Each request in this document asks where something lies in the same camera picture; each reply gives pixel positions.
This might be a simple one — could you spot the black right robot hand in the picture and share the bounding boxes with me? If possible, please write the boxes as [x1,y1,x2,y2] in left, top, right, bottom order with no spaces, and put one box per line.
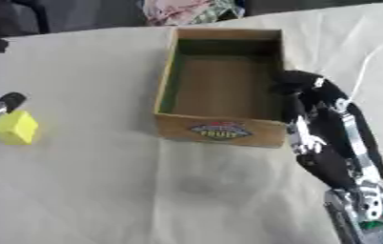
[270,70,383,195]

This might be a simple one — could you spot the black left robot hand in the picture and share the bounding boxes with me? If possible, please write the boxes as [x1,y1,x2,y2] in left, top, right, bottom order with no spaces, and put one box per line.
[0,91,29,126]

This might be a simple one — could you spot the tan cardboard box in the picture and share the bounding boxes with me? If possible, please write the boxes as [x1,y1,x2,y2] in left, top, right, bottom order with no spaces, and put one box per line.
[152,28,289,149]

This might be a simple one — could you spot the yellow block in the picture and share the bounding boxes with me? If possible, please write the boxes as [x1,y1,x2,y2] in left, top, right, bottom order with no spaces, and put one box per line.
[0,110,40,146]

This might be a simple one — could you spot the black chair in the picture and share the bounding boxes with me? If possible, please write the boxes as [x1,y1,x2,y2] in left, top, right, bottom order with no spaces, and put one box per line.
[0,0,51,65]

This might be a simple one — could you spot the person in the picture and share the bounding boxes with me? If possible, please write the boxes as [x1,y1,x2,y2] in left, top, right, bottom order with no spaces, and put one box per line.
[138,0,249,27]

